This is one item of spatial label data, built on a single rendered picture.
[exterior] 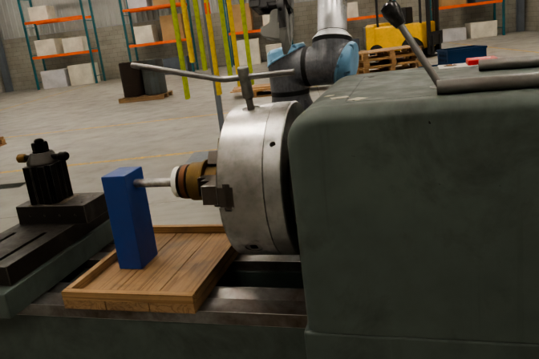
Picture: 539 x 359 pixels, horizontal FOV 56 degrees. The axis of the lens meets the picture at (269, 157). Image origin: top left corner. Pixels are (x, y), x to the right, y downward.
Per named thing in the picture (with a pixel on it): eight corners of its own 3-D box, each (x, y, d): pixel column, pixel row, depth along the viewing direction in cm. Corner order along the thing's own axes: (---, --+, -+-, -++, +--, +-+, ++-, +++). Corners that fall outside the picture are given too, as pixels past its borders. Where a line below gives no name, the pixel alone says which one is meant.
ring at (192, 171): (225, 154, 113) (188, 155, 116) (210, 165, 105) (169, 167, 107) (231, 193, 115) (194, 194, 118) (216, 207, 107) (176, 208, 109)
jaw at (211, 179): (252, 170, 104) (232, 183, 93) (254, 194, 105) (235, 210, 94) (202, 172, 107) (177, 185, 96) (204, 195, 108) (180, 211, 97)
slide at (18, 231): (119, 211, 147) (116, 197, 146) (10, 286, 107) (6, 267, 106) (66, 212, 152) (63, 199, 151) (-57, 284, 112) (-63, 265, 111)
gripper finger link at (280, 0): (281, 31, 108) (280, -10, 108) (289, 30, 107) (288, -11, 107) (276, 26, 103) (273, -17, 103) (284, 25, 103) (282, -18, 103)
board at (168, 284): (249, 237, 132) (248, 223, 132) (195, 314, 99) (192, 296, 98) (147, 238, 141) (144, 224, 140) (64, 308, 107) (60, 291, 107)
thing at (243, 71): (260, 119, 103) (249, 64, 98) (257, 123, 101) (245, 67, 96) (249, 120, 103) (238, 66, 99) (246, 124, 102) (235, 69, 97)
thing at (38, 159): (66, 158, 134) (64, 147, 133) (46, 166, 126) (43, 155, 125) (41, 159, 136) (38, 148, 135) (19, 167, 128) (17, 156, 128)
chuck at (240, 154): (307, 204, 126) (289, 82, 113) (280, 288, 99) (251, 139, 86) (273, 205, 129) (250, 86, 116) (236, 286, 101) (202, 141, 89)
